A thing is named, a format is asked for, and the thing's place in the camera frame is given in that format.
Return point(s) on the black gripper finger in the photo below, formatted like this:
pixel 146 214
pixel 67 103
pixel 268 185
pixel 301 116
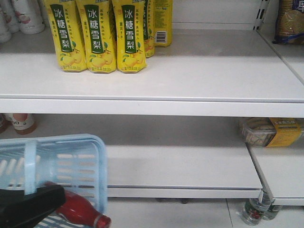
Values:
pixel 18 210

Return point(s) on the red coca-cola aluminium bottle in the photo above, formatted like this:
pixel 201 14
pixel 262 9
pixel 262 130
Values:
pixel 78 210

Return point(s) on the light blue plastic basket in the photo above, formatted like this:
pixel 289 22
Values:
pixel 78 163

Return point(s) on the orange C100 juice bottle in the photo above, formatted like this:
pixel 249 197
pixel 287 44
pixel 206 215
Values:
pixel 22 123

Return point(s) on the white metal shelving unit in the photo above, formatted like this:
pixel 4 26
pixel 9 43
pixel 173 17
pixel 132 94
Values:
pixel 170 130

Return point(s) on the white peach drink bottle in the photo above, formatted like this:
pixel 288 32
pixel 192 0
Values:
pixel 9 14
pixel 29 16

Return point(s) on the clear water bottle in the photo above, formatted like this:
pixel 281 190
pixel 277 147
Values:
pixel 253 211
pixel 272 212

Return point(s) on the clear box of snacks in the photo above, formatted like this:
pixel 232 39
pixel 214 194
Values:
pixel 271 132

